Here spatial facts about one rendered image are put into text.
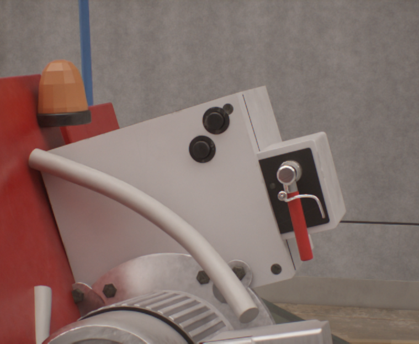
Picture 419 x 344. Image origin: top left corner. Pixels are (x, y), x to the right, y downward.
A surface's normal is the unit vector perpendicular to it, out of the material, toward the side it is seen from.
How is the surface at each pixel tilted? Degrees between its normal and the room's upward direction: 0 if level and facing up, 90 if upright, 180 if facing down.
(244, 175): 90
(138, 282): 81
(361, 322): 0
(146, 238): 90
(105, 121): 73
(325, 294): 90
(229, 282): 47
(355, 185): 90
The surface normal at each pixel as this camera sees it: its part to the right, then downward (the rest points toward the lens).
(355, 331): 0.00, -0.99
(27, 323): 0.92, -0.30
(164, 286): -0.22, -0.03
